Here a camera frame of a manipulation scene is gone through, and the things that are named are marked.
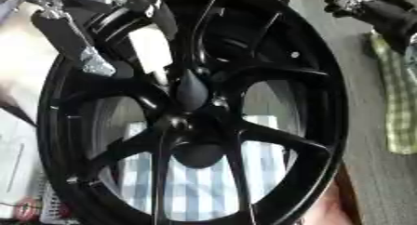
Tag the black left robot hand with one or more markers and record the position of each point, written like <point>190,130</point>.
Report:
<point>59,33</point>

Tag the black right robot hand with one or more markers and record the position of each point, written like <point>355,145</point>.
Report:
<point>393,21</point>

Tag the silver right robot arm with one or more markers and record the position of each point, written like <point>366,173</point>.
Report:
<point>350,1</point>

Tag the black spoked wheel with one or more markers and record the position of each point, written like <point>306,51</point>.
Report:
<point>304,179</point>

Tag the green white checked cloth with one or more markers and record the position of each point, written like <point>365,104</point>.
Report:
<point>401,111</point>

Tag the red round object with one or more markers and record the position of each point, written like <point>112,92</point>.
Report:
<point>26,208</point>

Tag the person's hand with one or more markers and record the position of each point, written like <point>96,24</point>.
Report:
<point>326,208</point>

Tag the blue white striped cloth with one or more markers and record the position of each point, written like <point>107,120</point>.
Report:
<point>201,191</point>

